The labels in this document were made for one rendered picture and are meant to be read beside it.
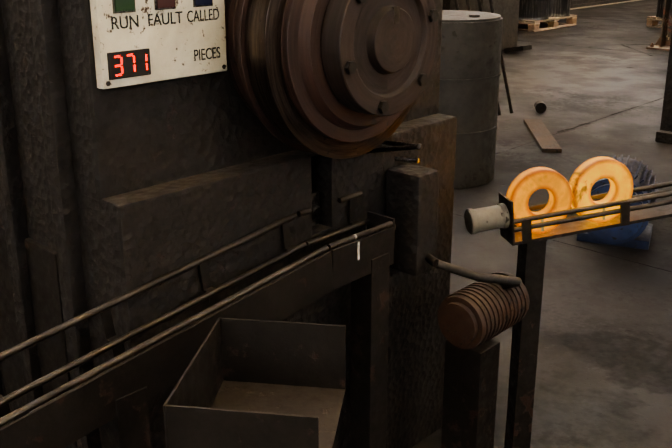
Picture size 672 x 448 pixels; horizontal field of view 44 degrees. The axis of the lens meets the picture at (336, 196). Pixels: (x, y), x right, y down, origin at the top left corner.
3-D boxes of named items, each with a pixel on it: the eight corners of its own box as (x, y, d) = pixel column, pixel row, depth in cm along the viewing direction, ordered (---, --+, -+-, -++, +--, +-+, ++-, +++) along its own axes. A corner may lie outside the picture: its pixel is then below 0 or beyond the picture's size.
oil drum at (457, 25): (366, 175, 469) (368, 12, 442) (430, 155, 510) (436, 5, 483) (453, 197, 430) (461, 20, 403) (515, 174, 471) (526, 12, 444)
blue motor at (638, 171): (570, 250, 358) (577, 173, 348) (588, 211, 408) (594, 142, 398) (647, 261, 347) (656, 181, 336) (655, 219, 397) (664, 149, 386)
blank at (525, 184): (503, 171, 193) (509, 175, 190) (565, 161, 196) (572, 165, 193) (505, 234, 198) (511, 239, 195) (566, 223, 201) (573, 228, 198)
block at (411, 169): (380, 266, 195) (381, 167, 188) (401, 257, 201) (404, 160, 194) (416, 279, 188) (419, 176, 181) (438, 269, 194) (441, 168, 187)
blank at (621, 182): (566, 161, 196) (572, 165, 193) (627, 151, 198) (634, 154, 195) (567, 223, 201) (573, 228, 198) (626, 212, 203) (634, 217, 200)
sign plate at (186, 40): (96, 88, 137) (86, -26, 132) (220, 69, 155) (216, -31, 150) (104, 89, 136) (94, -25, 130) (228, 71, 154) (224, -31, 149)
